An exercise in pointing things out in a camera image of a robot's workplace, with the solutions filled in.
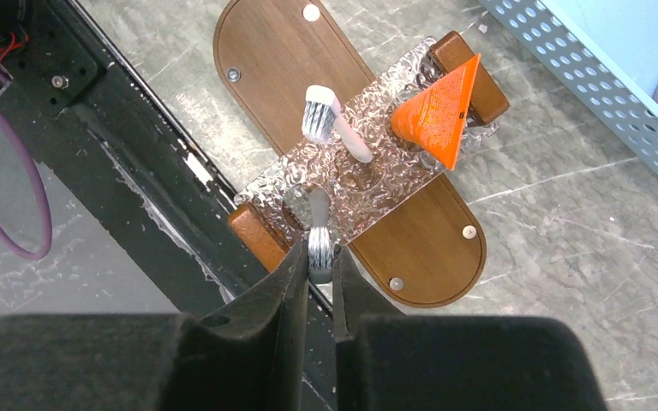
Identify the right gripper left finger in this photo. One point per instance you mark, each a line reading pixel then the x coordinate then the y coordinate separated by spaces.
pixel 248 355

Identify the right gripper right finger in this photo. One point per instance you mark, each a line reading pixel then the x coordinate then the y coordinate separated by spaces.
pixel 388 360

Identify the grey toothbrush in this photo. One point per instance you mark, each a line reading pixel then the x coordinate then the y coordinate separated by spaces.
pixel 320 242

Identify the clear acrylic toothbrush holder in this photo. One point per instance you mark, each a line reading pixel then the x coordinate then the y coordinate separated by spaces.
pixel 274 211

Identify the orange toothpaste tube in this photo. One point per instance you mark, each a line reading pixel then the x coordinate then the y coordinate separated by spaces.
pixel 435 118

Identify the white toothbrush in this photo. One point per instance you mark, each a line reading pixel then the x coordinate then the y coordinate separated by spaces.
pixel 322 116

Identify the brown oval wooden tray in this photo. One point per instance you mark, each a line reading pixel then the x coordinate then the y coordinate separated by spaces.
pixel 418 253

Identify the blue plastic basket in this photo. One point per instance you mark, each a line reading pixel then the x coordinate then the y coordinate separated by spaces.
pixel 583 67

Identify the black base frame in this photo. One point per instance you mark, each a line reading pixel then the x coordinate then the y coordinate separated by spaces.
pixel 98 127

